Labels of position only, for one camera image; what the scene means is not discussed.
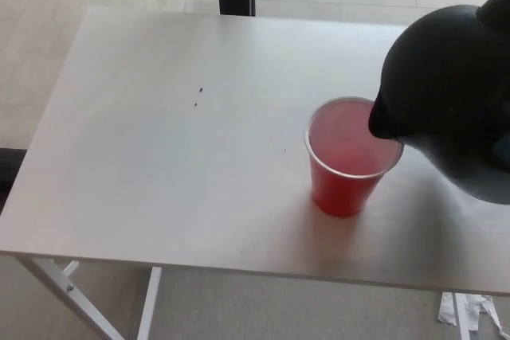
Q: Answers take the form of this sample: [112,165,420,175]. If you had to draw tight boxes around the black electric kettle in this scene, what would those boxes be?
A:
[367,0,510,206]

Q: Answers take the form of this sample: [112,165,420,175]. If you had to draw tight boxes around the red plastic cup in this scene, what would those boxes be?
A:
[303,95,405,219]

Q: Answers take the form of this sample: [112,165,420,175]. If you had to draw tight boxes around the white paper strip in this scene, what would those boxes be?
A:
[437,291,457,325]

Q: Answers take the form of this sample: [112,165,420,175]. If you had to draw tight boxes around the crumpled white paper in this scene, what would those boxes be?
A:
[464,294,503,336]

